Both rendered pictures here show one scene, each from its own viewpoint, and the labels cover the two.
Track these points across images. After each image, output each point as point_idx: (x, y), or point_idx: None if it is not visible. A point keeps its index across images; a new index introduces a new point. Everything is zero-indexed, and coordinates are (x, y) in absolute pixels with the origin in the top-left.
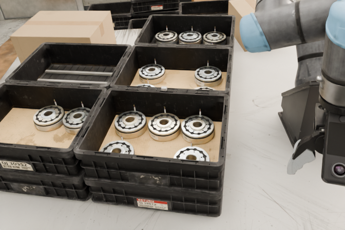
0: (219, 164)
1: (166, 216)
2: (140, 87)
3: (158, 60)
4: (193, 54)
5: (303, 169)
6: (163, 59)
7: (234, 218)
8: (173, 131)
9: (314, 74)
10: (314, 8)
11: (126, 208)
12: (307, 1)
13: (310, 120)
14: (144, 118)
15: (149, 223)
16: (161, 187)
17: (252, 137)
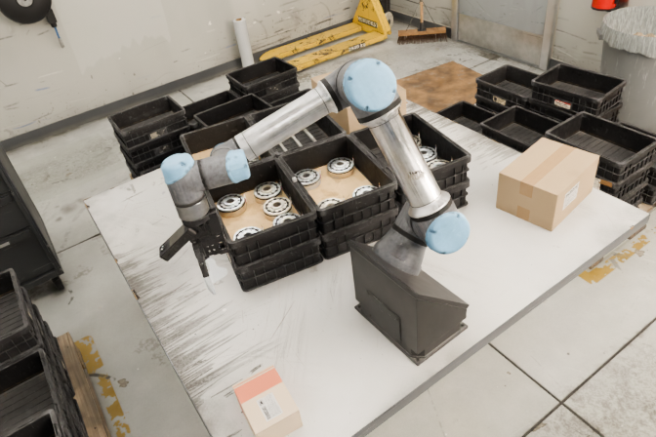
0: (230, 242)
1: (228, 268)
2: (289, 169)
3: (357, 159)
4: (374, 169)
5: (335, 321)
6: (359, 160)
7: (251, 302)
8: (271, 214)
9: (379, 242)
10: (212, 155)
11: None
12: (218, 150)
13: (358, 283)
14: (273, 194)
15: (218, 263)
16: None
17: (350, 274)
